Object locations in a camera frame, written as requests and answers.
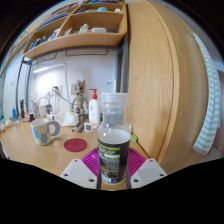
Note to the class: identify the small white digital clock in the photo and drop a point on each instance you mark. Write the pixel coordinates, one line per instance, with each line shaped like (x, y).
(89, 127)

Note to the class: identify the clear bottle with dark label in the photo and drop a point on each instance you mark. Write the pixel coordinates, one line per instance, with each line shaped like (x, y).
(113, 150)

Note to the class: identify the brown tree creature figurine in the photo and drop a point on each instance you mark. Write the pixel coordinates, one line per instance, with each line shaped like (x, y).
(80, 98)

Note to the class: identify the flat round red coaster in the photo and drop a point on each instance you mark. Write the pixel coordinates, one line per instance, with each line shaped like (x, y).
(75, 145)

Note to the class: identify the small black jar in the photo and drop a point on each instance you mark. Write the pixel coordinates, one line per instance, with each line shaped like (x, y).
(32, 117)

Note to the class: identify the green white striped towel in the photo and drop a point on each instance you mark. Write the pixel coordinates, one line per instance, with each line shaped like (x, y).
(208, 116)

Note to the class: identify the wooden shelf unit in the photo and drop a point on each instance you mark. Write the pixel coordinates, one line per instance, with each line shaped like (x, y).
(76, 39)

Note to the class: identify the cream mug with blue map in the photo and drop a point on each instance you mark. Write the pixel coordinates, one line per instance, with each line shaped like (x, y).
(41, 131)

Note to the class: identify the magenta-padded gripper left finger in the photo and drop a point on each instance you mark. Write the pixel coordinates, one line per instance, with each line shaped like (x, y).
(78, 171)

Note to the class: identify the tall black device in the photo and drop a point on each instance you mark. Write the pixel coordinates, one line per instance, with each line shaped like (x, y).
(22, 108)

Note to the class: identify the small blue bottle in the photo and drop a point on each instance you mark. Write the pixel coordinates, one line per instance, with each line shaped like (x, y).
(14, 114)

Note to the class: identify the white pump bottle red cap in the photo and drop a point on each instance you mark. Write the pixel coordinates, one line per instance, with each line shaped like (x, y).
(94, 111)

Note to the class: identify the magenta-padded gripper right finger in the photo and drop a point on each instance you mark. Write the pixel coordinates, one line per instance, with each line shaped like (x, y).
(146, 171)

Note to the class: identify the wooden wardrobe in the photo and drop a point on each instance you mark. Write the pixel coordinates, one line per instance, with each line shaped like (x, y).
(160, 83)

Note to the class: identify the green packet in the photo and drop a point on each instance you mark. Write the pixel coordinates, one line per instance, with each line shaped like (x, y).
(133, 138)

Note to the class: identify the white tissue pack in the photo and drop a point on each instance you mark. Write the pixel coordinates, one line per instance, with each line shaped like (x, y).
(68, 119)

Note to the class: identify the white charger block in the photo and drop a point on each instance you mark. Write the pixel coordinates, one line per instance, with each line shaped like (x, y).
(43, 110)

